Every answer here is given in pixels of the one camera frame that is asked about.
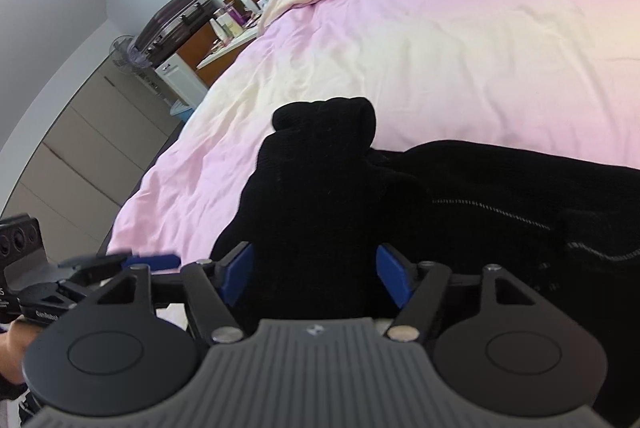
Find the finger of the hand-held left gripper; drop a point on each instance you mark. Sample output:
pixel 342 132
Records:
pixel 150 261
pixel 95 264

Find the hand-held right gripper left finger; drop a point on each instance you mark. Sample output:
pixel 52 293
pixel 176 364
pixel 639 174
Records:
pixel 235 273

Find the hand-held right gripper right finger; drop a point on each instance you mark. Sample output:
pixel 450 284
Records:
pixel 395 275

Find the black pants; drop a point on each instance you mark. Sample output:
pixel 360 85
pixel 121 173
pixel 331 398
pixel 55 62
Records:
pixel 325 208

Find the person's left hand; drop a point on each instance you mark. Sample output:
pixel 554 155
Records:
pixel 15 353

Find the grey wardrobe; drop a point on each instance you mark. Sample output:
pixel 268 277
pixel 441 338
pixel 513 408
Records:
pixel 85 147

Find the blue basket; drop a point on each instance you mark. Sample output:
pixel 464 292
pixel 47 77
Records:
pixel 181 111

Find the white cabinet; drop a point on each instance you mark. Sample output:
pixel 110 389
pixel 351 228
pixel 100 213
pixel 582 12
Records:
pixel 180 80

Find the small standing fan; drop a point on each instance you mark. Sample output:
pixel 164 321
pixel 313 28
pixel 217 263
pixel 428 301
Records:
pixel 127 52

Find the pink blanket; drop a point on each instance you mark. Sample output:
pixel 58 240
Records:
pixel 450 57

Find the wooden nightstand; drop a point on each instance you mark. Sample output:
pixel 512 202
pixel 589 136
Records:
pixel 220 47

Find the dark maroon suitcase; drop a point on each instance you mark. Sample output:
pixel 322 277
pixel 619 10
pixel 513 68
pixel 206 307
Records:
pixel 172 25

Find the cluster of bottles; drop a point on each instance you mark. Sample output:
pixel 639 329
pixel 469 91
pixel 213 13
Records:
pixel 232 17

